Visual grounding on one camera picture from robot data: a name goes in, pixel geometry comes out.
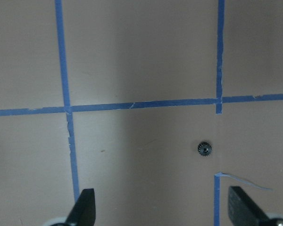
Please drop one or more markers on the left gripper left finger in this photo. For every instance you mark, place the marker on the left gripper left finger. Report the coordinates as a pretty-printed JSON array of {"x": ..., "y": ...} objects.
[{"x": 83, "y": 212}]

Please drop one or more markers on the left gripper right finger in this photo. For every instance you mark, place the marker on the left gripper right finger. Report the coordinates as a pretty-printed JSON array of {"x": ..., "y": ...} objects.
[{"x": 243, "y": 211}]

